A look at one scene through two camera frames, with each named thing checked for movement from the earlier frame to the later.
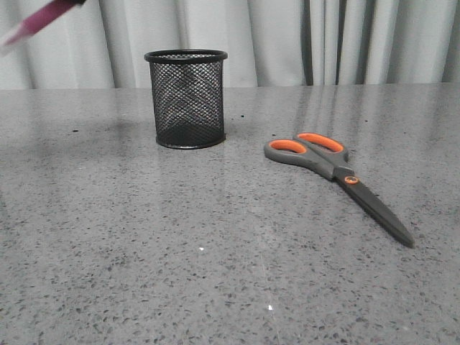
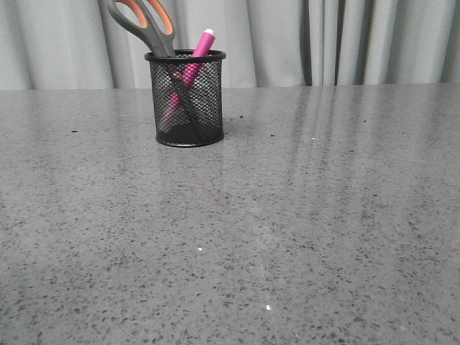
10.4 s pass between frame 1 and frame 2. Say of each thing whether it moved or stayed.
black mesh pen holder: stayed
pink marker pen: moved
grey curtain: stayed
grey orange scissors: moved
